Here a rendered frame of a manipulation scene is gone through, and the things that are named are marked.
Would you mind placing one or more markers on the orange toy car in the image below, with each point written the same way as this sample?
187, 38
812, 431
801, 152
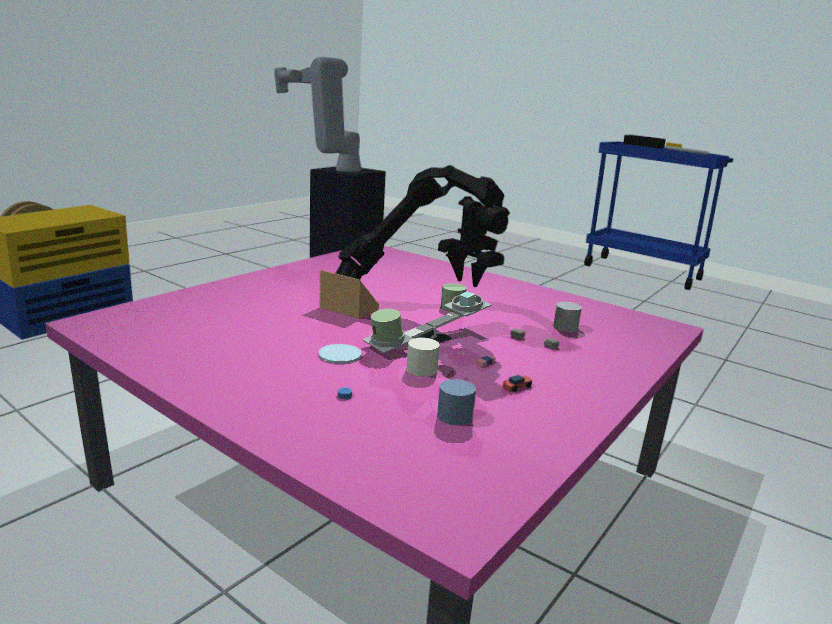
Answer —
516, 382

